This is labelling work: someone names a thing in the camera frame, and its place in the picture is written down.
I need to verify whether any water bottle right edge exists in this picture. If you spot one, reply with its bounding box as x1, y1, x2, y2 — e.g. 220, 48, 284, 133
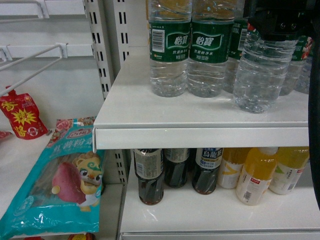
279, 35, 313, 96

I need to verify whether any white metal shelf board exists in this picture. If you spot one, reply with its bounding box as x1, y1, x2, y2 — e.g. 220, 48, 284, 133
93, 56, 309, 150

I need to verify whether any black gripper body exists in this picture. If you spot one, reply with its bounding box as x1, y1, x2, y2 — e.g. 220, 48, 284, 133
243, 0, 313, 41

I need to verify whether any red snack pouch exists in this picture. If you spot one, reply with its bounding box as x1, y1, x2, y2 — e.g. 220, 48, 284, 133
0, 90, 49, 140

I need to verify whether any white slotted shelf upright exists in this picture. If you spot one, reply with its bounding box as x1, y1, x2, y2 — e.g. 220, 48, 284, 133
83, 0, 114, 98

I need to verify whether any yellow drink bottle right edge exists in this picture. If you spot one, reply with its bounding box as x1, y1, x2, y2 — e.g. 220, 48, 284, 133
269, 146, 310, 195

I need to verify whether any dark oolong tea bottle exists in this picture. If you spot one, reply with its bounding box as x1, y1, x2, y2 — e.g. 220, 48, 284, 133
164, 148, 190, 188
133, 148, 164, 206
192, 147, 224, 195

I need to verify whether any water bottle green label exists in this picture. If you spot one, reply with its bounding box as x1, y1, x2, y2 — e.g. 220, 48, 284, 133
147, 0, 193, 98
187, 0, 237, 98
223, 18, 248, 94

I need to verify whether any clear water bottle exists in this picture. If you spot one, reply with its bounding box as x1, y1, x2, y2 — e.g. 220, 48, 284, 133
233, 30, 298, 114

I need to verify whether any yellow drink bottle front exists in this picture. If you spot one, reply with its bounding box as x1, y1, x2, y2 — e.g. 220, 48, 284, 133
236, 147, 278, 206

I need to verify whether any teal sweet potato noodle bag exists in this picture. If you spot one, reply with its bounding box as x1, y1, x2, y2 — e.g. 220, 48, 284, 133
0, 116, 105, 240

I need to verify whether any dark oolong tea bottle middle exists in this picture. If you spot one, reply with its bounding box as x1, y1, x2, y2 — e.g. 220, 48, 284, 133
164, 148, 190, 188

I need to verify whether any dark oolong tea bottle left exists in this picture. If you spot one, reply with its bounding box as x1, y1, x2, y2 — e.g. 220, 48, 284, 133
133, 148, 164, 206

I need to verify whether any yellow drink bottle green arrow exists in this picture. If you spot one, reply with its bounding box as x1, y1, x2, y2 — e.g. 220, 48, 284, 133
217, 147, 251, 189

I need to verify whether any dark oolong tea bottle right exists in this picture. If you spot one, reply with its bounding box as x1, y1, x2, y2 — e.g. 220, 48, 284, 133
192, 147, 224, 195

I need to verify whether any white wire hook rack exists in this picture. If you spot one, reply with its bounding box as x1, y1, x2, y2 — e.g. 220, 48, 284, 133
0, 42, 69, 90

